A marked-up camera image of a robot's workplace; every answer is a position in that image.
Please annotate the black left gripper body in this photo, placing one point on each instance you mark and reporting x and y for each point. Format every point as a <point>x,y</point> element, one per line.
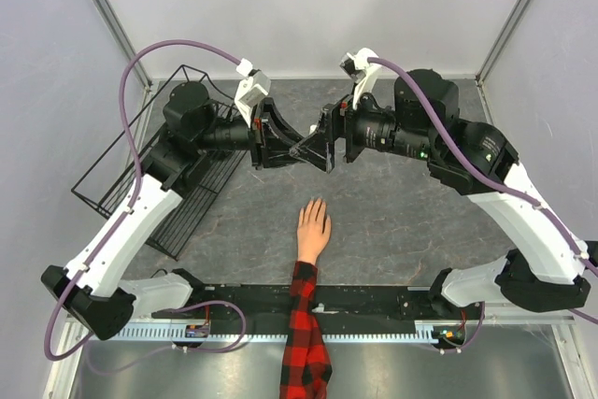
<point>262,141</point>

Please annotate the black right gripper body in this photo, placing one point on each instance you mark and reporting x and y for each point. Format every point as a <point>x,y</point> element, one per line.
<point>354,122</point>

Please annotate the red plaid sleeve forearm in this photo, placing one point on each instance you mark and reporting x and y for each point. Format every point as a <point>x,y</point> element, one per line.
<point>306,367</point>

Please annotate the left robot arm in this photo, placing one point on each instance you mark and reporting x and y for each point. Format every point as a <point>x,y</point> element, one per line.
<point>91,287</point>

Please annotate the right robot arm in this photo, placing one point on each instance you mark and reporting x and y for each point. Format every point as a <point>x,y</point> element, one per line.
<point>545,270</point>

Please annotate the mannequin hand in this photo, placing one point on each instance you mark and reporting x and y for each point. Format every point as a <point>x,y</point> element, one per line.
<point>314,230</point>

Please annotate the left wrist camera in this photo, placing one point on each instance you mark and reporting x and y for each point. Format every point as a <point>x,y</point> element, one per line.
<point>252,89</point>

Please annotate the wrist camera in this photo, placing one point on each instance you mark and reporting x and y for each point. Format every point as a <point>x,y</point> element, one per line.
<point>252,89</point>
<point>364,73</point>

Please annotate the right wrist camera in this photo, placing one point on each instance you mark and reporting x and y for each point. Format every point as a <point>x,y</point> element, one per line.
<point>364,73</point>

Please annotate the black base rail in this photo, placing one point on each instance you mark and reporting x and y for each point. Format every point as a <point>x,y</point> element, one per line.
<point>262,312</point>

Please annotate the black wire basket rack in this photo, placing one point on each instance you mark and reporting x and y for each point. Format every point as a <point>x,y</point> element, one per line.
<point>175,231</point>

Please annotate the aluminium slotted rail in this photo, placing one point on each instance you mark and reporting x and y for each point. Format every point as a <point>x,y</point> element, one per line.
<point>179,333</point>

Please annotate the aluminium corner post right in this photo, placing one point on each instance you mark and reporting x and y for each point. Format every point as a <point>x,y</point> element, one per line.
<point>500,43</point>

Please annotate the aluminium corner post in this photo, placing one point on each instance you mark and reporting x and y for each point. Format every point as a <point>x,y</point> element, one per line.
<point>115,27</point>
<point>500,43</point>

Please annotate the aluminium corner post left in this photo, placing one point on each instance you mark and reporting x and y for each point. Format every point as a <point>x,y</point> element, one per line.
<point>115,27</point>

